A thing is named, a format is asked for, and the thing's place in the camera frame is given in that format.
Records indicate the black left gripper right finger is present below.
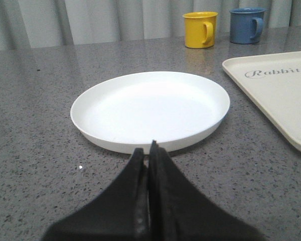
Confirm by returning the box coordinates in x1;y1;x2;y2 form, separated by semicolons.
148;142;264;240

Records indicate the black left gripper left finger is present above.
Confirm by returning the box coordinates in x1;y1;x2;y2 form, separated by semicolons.
42;148;149;240

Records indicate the white round plate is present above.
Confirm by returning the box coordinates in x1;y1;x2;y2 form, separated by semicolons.
70;71;230;154

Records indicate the cream rabbit serving tray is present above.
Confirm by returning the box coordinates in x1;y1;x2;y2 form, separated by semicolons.
222;51;301;151

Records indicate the yellow enamel mug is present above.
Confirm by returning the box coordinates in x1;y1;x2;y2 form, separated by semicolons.
183;12;218;49

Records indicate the blue enamel mug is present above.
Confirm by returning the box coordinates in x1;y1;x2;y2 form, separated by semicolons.
230;7;266;44

